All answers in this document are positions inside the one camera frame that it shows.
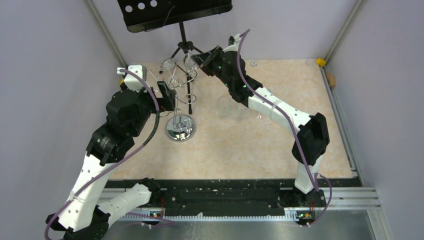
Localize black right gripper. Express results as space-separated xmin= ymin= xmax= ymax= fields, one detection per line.
xmin=191 ymin=46 xmax=234 ymax=89

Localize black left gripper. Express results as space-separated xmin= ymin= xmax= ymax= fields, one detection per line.
xmin=129 ymin=80 xmax=176 ymax=137

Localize large plain wine glass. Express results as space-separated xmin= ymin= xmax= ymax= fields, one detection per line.
xmin=256 ymin=111 xmax=263 ymax=120

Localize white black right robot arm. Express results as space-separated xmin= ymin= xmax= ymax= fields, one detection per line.
xmin=185 ymin=46 xmax=330 ymax=206

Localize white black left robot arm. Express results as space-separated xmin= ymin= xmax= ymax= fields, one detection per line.
xmin=45 ymin=81 xmax=176 ymax=240

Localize chrome wine glass rack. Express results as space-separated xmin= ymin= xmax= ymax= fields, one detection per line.
xmin=161 ymin=62 xmax=196 ymax=142

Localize tall rear wine glass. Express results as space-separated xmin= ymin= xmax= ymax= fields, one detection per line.
xmin=159 ymin=57 xmax=176 ymax=74

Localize black music stand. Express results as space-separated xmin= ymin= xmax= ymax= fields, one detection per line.
xmin=116 ymin=0 xmax=233 ymax=75

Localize small wooden block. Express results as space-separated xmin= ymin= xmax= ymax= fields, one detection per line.
xmin=326 ymin=72 xmax=337 ymax=88

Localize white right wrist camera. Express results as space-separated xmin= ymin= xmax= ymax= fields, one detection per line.
xmin=222 ymin=32 xmax=247 ymax=53

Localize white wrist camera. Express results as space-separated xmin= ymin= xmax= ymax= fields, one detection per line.
xmin=222 ymin=32 xmax=247 ymax=53
xmin=116 ymin=64 xmax=148 ymax=93

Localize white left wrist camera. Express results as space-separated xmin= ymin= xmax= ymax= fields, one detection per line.
xmin=116 ymin=64 xmax=148 ymax=93

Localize yellow corner bracket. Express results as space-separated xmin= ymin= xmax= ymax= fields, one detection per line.
xmin=315 ymin=58 xmax=327 ymax=67

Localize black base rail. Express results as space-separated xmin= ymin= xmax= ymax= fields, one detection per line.
xmin=105 ymin=178 xmax=362 ymax=218

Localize aluminium frame post left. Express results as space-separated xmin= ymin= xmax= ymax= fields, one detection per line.
xmin=83 ymin=0 xmax=128 ymax=67

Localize aluminium frame post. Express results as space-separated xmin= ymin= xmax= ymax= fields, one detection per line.
xmin=324 ymin=0 xmax=368 ymax=65
xmin=83 ymin=0 xmax=128 ymax=67

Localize aluminium frame post right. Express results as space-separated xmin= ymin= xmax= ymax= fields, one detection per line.
xmin=324 ymin=0 xmax=368 ymax=65

